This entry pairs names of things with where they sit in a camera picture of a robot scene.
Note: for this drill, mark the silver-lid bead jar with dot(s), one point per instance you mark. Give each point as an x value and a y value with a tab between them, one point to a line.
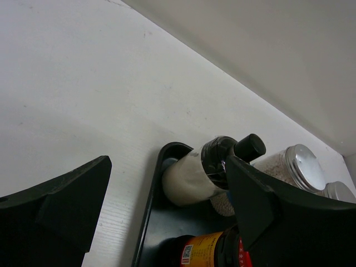
338	191
296	165

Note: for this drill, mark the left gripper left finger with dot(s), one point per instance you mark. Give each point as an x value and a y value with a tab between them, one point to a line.
54	222

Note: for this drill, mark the black-cap clear bottle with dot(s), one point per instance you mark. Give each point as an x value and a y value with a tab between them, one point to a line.
201	174

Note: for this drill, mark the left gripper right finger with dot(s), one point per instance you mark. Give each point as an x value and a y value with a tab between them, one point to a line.
282	225

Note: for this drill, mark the red-lid chili sauce jar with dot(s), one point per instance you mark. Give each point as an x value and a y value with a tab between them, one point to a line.
218	249

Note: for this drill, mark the black rectangular tray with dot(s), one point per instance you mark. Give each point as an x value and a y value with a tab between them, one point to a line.
162	220

